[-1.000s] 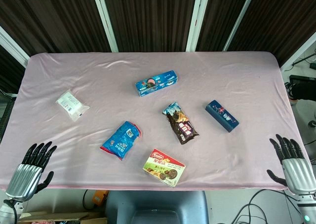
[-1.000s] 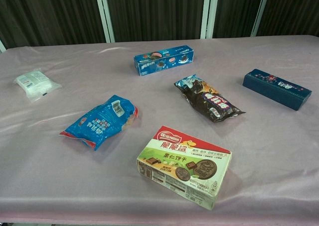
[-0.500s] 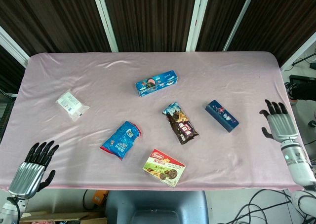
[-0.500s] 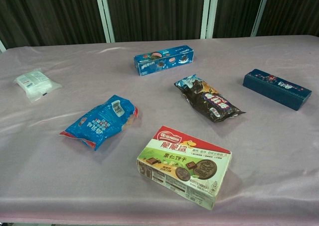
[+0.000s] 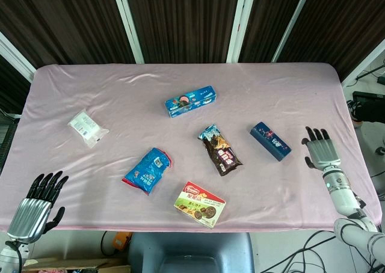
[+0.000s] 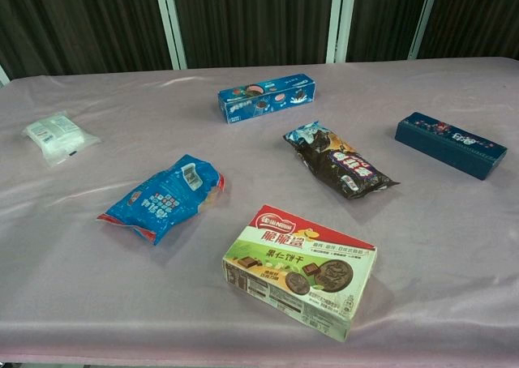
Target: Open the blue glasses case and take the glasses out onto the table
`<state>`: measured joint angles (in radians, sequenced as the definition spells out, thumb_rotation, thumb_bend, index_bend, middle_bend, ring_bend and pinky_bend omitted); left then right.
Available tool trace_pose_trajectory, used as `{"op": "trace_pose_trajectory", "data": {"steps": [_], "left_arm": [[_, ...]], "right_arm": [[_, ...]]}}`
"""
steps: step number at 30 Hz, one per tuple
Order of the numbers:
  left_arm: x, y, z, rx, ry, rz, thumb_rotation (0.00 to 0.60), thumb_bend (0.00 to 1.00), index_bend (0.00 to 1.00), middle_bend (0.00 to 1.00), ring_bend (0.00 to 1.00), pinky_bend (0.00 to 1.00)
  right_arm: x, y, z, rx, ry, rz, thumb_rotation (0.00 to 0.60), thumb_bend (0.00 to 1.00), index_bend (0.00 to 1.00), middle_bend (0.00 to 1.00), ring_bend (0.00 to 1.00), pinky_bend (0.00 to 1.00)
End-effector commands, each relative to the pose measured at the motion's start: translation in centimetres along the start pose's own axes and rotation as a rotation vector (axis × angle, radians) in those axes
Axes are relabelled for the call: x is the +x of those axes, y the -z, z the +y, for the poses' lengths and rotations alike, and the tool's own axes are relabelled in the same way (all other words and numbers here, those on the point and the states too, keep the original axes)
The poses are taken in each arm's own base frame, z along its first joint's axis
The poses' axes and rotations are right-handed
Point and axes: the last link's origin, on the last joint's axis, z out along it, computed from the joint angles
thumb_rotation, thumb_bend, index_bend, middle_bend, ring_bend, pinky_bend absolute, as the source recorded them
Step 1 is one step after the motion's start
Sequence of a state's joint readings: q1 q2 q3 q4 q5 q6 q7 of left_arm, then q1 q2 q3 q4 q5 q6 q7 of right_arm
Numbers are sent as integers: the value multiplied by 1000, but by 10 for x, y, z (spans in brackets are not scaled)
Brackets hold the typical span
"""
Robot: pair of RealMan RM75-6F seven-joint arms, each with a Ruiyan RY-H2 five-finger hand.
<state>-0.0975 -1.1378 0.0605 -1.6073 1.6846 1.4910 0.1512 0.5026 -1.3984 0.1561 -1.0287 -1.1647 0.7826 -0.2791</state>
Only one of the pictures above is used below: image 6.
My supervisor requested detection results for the red green Nestle wafer box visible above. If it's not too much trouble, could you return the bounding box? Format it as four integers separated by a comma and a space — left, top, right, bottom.
221, 204, 378, 343

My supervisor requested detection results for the blue snack bag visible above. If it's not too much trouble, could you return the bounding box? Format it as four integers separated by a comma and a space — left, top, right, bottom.
96, 153, 225, 246

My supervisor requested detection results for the pink tablecloth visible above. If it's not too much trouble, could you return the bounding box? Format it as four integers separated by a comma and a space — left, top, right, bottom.
0, 56, 519, 365

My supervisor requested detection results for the blue Oreo cookie box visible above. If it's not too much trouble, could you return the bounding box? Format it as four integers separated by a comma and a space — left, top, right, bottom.
217, 73, 318, 126

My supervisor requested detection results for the dark brown chocolate snack bag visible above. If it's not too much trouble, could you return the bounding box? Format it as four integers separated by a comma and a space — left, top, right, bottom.
282, 120, 401, 201

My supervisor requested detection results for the white tissue packet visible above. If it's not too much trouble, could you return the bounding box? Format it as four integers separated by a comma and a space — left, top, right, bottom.
22, 111, 101, 168

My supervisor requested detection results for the blue glasses case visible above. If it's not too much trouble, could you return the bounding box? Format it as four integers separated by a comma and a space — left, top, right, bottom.
394, 111, 508, 182

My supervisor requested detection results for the dark slatted partition panel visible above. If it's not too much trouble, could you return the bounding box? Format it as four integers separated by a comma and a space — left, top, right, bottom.
417, 0, 519, 60
345, 0, 431, 64
0, 0, 174, 81
169, 0, 337, 70

